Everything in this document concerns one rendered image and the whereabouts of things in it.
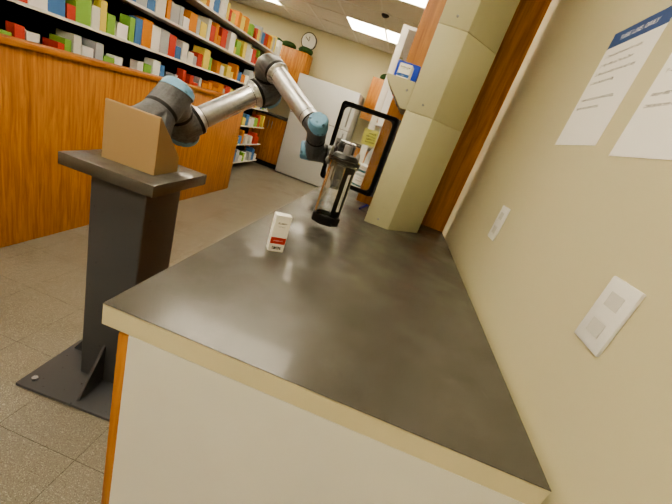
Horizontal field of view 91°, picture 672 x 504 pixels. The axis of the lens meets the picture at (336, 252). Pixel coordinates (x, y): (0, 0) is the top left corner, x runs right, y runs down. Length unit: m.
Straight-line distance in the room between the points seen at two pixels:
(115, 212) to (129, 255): 0.16
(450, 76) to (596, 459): 1.21
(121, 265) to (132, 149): 0.41
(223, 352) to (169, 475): 0.31
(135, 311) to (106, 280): 0.90
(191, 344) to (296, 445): 0.23
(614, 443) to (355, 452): 0.34
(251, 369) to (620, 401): 0.51
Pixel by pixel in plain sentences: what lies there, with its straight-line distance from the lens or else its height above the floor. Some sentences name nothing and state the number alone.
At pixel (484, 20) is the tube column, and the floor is 1.77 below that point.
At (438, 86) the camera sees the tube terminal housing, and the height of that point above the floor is 1.52.
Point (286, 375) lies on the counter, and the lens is 0.53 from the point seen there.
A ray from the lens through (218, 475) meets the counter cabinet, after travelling 0.73.
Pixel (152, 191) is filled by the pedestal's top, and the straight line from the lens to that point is 1.18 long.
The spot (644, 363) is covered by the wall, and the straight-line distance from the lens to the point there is 0.60.
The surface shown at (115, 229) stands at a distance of 1.39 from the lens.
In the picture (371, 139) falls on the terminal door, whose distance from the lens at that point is 1.75.
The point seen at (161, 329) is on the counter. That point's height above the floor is 0.94.
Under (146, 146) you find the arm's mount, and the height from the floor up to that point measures 1.03.
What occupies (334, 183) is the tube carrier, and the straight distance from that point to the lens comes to 1.11.
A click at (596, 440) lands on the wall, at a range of 0.63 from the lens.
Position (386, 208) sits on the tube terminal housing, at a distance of 1.45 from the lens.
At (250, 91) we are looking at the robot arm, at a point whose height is 1.28.
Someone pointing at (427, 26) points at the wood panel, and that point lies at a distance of 1.86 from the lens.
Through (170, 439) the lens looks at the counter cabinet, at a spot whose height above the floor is 0.72.
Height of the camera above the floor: 1.30
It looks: 21 degrees down
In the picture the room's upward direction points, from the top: 20 degrees clockwise
